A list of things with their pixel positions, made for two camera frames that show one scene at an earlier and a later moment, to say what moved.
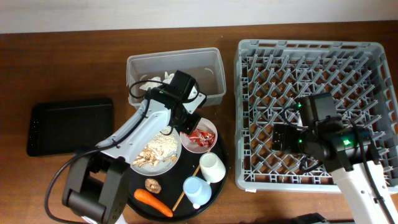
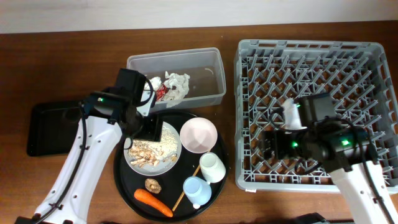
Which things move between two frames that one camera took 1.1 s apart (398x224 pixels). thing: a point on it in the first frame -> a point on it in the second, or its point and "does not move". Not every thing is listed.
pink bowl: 202,138 does not move
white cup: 212,167 does not move
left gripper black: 191,124 -> 154,129
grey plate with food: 158,154 does not move
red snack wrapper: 201,137 -> 160,93
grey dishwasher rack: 270,74 does not move
